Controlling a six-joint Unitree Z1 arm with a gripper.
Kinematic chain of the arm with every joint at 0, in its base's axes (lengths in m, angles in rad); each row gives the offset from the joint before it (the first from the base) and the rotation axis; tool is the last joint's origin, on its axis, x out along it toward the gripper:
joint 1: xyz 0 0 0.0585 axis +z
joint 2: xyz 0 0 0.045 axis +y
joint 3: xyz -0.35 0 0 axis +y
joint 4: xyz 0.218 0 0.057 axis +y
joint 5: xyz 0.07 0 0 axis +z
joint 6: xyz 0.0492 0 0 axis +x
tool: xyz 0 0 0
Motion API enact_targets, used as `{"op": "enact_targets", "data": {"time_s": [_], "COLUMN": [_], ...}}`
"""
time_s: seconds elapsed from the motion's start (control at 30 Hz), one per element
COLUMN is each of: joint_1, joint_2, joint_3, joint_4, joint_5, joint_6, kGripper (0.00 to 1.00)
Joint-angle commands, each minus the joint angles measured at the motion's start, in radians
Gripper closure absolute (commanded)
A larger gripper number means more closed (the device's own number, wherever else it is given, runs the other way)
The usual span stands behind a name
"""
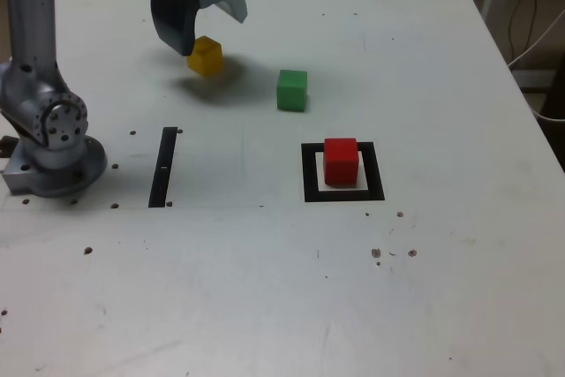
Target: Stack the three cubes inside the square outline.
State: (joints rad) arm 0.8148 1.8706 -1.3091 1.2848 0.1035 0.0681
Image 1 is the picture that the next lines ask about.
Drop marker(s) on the red cube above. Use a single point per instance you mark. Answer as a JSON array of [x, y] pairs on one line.
[[340, 165]]

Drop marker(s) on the green cube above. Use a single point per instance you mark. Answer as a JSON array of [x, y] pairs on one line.
[[291, 92]]

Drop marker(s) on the black tape square outline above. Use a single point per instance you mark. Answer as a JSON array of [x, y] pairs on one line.
[[310, 174]]

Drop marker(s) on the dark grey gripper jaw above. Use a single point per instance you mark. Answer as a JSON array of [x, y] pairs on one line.
[[172, 6]]

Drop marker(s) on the yellow cube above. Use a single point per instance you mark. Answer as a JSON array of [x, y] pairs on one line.
[[207, 59]]

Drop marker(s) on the black tape strip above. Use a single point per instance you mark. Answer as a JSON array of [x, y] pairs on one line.
[[162, 169]]

